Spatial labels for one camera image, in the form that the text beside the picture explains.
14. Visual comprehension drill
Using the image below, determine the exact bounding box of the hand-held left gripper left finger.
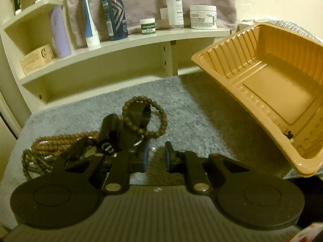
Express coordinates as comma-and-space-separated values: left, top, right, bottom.
59, 141, 150, 195

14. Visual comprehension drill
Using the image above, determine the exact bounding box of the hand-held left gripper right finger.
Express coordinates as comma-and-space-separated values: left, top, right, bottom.
165, 141, 249, 196

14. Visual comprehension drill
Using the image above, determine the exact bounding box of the large bead dark bracelet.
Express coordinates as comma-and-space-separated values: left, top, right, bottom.
122, 98, 167, 138

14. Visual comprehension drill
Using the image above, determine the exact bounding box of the black plastic object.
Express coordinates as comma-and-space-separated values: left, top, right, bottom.
97, 103, 152, 162

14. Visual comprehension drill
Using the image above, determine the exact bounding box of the yellow plastic tray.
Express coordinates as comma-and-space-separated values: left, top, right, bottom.
191, 23, 323, 177

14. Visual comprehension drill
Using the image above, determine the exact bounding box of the dark olive bead necklace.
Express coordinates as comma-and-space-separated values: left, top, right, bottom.
22, 148, 52, 180

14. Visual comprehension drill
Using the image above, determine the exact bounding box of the grey fluffy rug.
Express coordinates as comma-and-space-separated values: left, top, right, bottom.
0, 74, 303, 187

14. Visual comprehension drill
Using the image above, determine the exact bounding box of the cream wooden shelf unit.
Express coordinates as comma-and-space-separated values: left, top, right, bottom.
0, 0, 231, 114

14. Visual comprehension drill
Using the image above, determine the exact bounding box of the red white packet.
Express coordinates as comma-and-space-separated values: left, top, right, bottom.
294, 223, 323, 242

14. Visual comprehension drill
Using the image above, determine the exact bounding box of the grey woven pillow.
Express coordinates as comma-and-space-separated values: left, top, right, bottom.
238, 19, 323, 43

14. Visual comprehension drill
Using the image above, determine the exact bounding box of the small green jar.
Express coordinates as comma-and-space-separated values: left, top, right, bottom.
139, 18, 156, 35

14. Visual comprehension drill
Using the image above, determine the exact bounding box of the white blue tube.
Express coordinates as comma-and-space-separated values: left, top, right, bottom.
81, 0, 101, 48

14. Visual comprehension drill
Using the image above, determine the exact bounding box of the dark blue bottle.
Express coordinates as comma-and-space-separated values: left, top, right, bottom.
102, 0, 129, 41

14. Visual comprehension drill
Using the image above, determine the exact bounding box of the white cream jar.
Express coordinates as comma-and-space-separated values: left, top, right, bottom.
189, 5, 217, 30

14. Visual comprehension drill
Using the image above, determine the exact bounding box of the cardboard box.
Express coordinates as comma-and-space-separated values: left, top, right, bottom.
20, 44, 55, 75

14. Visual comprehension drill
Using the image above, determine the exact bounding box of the lavender bottle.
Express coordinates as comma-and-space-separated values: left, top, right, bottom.
49, 5, 72, 59

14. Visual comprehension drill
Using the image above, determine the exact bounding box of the clear spray bottle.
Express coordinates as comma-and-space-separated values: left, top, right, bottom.
166, 0, 184, 31

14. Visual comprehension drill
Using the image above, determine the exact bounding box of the pink towel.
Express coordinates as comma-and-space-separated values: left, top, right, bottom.
62, 0, 238, 47

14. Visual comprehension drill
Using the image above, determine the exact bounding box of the brown small bead necklace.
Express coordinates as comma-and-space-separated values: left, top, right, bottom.
31, 130, 99, 157

